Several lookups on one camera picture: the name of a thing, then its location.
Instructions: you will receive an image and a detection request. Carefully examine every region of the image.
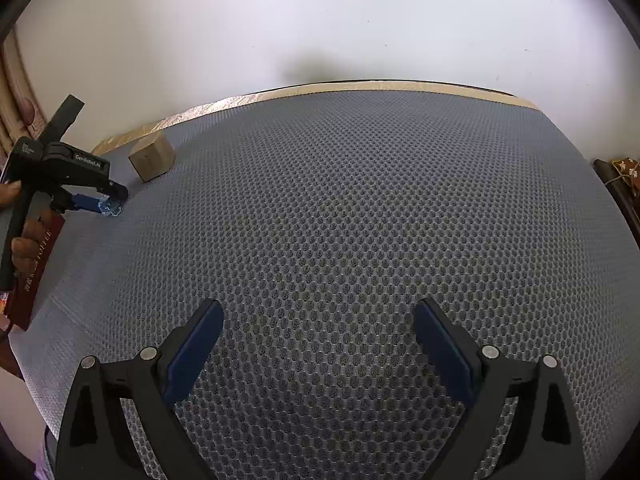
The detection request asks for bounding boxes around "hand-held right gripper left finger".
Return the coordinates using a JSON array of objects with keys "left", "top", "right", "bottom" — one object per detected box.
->
[{"left": 54, "top": 297, "right": 224, "bottom": 480}]

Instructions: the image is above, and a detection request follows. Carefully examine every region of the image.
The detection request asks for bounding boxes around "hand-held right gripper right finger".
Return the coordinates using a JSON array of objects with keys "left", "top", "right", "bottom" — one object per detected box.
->
[{"left": 413, "top": 297, "right": 586, "bottom": 480}]

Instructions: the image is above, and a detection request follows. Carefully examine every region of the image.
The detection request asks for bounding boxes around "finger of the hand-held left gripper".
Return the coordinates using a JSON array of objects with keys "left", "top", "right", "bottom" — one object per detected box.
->
[
  {"left": 67, "top": 179, "right": 129, "bottom": 203},
  {"left": 50, "top": 191, "right": 103, "bottom": 213}
]

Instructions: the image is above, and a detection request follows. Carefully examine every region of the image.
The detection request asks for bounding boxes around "red box with gold lining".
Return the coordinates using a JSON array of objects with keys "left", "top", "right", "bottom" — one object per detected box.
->
[{"left": 2, "top": 212, "right": 67, "bottom": 332}]

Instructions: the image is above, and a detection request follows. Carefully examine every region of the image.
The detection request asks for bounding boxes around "person's left hand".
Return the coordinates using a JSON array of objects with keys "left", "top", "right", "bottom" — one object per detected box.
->
[{"left": 0, "top": 182, "right": 53, "bottom": 278}]

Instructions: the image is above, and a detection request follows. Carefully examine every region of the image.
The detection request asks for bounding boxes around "brown cardboard box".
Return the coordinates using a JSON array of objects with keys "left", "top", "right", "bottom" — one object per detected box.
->
[{"left": 128, "top": 133, "right": 177, "bottom": 183}]

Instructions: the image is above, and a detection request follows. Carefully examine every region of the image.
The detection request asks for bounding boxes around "beige patterned curtain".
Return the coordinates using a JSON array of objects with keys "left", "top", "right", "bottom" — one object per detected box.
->
[{"left": 0, "top": 35, "right": 48, "bottom": 171}]

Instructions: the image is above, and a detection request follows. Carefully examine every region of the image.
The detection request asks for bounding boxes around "grey mesh mat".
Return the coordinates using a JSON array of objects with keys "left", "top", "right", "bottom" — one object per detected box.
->
[{"left": 10, "top": 80, "right": 640, "bottom": 480}]

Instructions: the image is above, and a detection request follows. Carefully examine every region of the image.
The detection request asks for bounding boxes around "dark patterned cloth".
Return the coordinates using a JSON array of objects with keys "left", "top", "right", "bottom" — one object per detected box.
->
[{"left": 592, "top": 157, "right": 640, "bottom": 246}]

